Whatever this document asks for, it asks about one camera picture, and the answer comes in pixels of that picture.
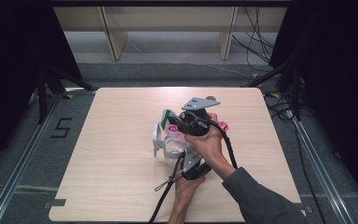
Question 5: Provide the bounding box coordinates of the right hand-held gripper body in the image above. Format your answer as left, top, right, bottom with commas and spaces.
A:
178, 97, 221, 137

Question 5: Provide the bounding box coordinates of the left hand-held gripper black cable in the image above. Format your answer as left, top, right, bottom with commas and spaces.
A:
148, 151, 186, 224

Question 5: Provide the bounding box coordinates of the black metal stand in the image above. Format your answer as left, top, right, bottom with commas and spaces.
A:
241, 61, 303, 119
36, 64, 96, 125

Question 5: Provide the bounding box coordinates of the bundle of black cables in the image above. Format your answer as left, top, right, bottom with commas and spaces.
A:
231, 7, 277, 73

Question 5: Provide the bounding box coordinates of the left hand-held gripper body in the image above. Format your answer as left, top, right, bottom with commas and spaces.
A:
181, 146, 213, 181

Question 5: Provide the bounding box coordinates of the clear jar with white lid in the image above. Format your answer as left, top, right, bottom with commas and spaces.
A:
152, 122, 189, 165

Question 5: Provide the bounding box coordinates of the black curtain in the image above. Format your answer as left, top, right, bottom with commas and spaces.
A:
269, 0, 358, 214
0, 0, 84, 176

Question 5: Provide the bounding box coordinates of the person's left hand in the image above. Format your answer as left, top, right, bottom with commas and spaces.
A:
174, 175, 206, 203

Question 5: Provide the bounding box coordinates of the white floor cable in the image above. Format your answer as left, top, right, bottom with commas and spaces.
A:
127, 38, 254, 79

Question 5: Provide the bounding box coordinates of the silver floor rail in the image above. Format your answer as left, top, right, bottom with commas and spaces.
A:
0, 92, 63, 224
291, 116, 356, 224

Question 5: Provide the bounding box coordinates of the light wooden shelf unit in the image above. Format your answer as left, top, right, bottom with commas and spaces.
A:
53, 6, 288, 62

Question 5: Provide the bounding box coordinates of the right hand-held gripper black cable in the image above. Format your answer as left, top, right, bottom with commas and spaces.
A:
209, 119, 239, 171

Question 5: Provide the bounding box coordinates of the black floor cable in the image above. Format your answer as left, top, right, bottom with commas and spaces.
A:
293, 120, 328, 224

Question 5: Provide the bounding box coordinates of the hand-held gripper black cable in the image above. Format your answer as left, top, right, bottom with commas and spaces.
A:
209, 119, 239, 171
148, 151, 186, 224

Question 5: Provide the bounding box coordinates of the black wrist strap loop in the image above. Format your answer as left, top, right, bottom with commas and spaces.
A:
154, 176, 177, 192

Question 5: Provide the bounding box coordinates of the pink and white plastic bag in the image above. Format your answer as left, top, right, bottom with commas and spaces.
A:
160, 108, 229, 147

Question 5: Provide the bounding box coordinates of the person's right hand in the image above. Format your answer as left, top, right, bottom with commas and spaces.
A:
185, 112, 231, 172

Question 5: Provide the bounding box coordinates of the power strip with plugs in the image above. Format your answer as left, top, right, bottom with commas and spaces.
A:
279, 105, 295, 119

